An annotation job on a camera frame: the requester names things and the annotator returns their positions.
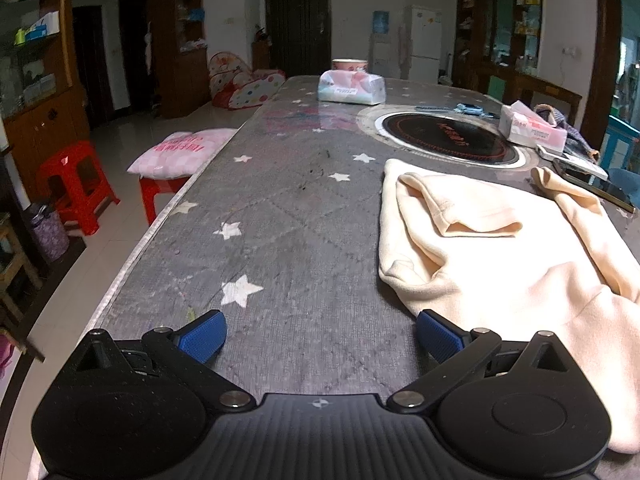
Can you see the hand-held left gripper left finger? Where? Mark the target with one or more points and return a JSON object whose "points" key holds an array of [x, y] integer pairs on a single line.
{"points": [[200, 336]]}

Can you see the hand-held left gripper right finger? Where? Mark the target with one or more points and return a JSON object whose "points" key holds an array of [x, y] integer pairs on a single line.
{"points": [[437, 336]]}

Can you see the cream sweatshirt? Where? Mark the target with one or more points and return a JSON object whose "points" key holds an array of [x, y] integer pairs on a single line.
{"points": [[500, 280]]}

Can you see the grey star-patterned tablecloth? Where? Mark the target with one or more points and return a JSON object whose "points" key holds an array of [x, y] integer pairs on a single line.
{"points": [[300, 240]]}

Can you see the red plastic stool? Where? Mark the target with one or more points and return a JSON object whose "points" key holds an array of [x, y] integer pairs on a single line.
{"points": [[155, 190], [75, 160]]}

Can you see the floral covered bin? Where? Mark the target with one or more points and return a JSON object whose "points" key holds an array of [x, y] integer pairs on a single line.
{"points": [[50, 235]]}

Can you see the pink checked cushion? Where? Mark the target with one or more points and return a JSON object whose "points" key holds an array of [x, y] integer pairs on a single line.
{"points": [[185, 152]]}

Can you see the small wooden stool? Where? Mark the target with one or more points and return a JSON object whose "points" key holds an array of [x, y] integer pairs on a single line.
{"points": [[15, 270]]}

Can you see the round black induction cooktop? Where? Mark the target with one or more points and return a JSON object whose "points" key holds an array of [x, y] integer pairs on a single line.
{"points": [[450, 135]]}

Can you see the white remote control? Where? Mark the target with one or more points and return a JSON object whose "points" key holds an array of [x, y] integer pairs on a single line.
{"points": [[575, 162]]}

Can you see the black smartphone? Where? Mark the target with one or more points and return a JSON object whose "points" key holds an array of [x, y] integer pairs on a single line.
{"points": [[610, 192]]}

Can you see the opened pink tissue pack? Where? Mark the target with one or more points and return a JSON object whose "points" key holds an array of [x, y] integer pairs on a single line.
{"points": [[530, 130]]}

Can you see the blue smartwatch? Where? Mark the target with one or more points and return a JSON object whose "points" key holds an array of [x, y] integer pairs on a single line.
{"points": [[467, 108]]}

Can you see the blue knit sweater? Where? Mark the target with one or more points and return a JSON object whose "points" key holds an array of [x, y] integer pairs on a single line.
{"points": [[575, 140]]}

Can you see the wooden display cabinet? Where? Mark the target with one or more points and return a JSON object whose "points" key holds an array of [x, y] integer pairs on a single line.
{"points": [[480, 60], [45, 120], [170, 85]]}

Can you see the soft white tissue pack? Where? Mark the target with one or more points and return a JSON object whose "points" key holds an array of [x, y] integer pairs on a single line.
{"points": [[350, 90]]}

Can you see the wooden side table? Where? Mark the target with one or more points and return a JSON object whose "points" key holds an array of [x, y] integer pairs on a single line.
{"points": [[550, 95]]}

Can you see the pink cartoon bowl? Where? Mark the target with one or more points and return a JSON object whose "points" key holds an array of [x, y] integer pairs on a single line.
{"points": [[350, 65]]}

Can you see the white refrigerator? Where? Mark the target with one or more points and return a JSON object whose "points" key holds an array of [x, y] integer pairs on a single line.
{"points": [[422, 45]]}

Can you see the dark wooden door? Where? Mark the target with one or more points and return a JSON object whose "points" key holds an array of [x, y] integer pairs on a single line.
{"points": [[297, 25]]}

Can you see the wooden door frame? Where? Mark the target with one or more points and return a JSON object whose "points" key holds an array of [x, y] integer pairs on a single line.
{"points": [[602, 60]]}

